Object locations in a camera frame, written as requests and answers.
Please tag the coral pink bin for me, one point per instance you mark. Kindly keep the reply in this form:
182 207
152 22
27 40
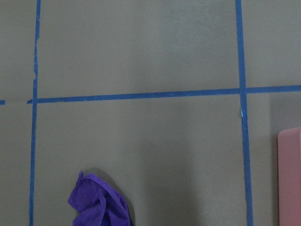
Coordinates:
289 176

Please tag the purple cloth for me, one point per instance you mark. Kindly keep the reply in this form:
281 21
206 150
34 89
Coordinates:
97 203

